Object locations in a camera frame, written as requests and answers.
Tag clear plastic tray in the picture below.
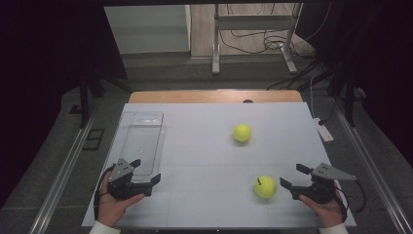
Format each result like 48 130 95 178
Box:
111 110 168 184

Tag black stand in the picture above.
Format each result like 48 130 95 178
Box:
327 74 358 128
69 77 105 130

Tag yellow tennis ball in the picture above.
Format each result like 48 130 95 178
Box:
253 175 278 200
233 123 252 143

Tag white cable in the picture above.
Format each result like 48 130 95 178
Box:
309 76 319 120

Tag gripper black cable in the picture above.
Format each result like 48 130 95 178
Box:
337 179 367 214
93 164 116 221

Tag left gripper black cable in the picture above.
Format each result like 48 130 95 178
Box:
93 164 116 221

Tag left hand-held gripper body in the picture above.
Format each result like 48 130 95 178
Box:
106 158 154 201

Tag grey metal stand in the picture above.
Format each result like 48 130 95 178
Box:
211 3 304 76

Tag white power strip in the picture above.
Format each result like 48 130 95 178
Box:
313 117 335 143

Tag person's right hand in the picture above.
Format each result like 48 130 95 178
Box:
298 186 349 228

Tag black floor cables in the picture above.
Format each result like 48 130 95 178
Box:
218 28 318 59

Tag white board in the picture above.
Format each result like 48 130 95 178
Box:
81 102 357 228

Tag white cabinet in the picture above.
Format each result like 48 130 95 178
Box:
103 4 192 55

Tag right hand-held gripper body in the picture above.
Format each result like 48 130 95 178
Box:
289 162 357 205

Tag wooden table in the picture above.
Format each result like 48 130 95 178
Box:
129 90 304 104

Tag dark curtain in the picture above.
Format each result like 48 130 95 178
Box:
0 0 129 209
296 0 413 160

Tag black floor frame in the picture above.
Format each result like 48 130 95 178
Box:
82 128 105 151

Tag person's left hand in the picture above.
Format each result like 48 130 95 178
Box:
96 171 146 228

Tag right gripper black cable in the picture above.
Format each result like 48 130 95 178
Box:
337 179 367 214

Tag aluminium rail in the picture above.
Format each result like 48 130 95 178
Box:
332 97 413 234
28 106 98 234

